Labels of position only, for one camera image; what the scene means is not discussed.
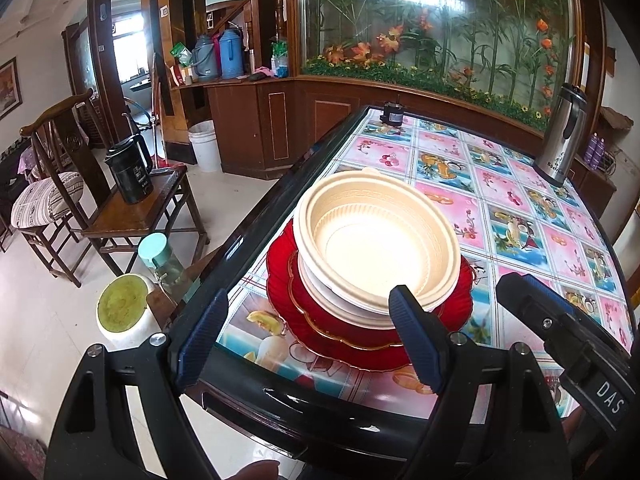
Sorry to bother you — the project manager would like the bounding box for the white round green-topped container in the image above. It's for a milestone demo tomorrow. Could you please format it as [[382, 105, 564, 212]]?
[[96, 274, 157, 351]]

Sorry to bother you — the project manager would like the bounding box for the blue thermos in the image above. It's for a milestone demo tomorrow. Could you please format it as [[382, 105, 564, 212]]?
[[219, 29, 246, 80]]

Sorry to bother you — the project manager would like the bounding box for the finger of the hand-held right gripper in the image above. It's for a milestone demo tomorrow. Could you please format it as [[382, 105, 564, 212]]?
[[520, 277, 581, 322], [496, 272, 591, 361]]

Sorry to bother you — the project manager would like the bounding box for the small red plate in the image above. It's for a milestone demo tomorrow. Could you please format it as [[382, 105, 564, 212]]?
[[287, 250, 416, 351]]

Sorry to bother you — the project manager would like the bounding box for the person's left hand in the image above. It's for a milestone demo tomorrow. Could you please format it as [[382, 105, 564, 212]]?
[[235, 460, 281, 480]]

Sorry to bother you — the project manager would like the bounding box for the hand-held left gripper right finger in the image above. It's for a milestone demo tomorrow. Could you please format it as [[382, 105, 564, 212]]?
[[390, 285, 576, 480]]

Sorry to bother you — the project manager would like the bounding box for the grey thermos jug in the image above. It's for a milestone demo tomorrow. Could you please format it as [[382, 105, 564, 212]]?
[[192, 35, 221, 81]]

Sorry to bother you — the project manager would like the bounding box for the bottle with mint green lid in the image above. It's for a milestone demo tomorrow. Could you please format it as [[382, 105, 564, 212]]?
[[137, 233, 193, 306]]

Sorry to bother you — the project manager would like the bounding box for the stainless steel thermos jug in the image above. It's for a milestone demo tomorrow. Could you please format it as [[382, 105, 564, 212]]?
[[534, 82, 590, 188]]

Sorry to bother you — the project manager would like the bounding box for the brown cardboard box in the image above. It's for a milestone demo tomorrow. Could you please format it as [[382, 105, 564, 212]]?
[[599, 106, 635, 131]]

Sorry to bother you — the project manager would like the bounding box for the glass panel with artificial flowers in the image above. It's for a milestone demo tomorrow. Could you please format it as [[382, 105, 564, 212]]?
[[295, 0, 581, 131]]

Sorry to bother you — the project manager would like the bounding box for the white and green bag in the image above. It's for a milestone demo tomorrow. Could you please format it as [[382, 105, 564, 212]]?
[[270, 40, 291, 78]]

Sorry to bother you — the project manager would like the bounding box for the black framed table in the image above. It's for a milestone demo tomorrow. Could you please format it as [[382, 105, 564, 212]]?
[[165, 104, 640, 466]]

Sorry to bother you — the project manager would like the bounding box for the black kettle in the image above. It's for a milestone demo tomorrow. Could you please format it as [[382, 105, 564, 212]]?
[[104, 133, 155, 206]]

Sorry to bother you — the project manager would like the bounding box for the white bowl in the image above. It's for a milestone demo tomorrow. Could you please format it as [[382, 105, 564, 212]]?
[[299, 255, 401, 331]]

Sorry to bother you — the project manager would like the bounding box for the white bucket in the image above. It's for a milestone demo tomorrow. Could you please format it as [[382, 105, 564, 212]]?
[[188, 120, 222, 173]]

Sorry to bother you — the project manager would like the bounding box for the large red plate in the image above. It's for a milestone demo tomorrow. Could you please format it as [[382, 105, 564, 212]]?
[[265, 217, 475, 371]]

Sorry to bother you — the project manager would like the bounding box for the framed wall picture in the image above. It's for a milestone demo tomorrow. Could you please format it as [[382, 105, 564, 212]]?
[[0, 57, 23, 121]]

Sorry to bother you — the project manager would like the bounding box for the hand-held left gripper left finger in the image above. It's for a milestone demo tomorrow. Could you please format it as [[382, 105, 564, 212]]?
[[44, 290, 230, 480]]

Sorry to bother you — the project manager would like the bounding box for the wooden side table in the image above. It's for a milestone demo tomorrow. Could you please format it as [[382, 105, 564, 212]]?
[[70, 165, 210, 277]]

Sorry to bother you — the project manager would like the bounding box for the wooden chair with striped cushion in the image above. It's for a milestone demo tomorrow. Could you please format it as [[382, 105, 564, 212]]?
[[10, 89, 113, 288]]

